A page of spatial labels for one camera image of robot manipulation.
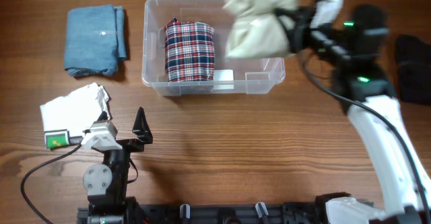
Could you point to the plaid flannel cloth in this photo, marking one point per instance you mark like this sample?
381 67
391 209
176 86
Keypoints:
189 51

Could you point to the black cloth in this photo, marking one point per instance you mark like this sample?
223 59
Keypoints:
412 57

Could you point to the cream white cloth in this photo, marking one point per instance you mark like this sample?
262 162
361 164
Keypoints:
256 32

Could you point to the clear plastic storage bin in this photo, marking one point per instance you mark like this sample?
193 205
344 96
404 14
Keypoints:
231 75

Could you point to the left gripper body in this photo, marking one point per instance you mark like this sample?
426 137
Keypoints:
132 145

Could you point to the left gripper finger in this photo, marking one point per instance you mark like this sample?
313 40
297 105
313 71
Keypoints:
141 128
103 116

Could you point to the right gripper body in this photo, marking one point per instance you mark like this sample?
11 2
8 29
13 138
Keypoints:
307 40

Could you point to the white cloth with green label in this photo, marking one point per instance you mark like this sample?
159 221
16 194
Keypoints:
65 118

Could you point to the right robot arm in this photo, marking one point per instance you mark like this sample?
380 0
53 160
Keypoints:
368 99

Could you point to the blue denim cloth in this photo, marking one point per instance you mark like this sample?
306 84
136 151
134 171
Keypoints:
95 43

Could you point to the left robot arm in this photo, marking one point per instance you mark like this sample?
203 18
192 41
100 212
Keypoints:
106 183

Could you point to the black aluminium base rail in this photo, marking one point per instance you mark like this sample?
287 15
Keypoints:
288 212

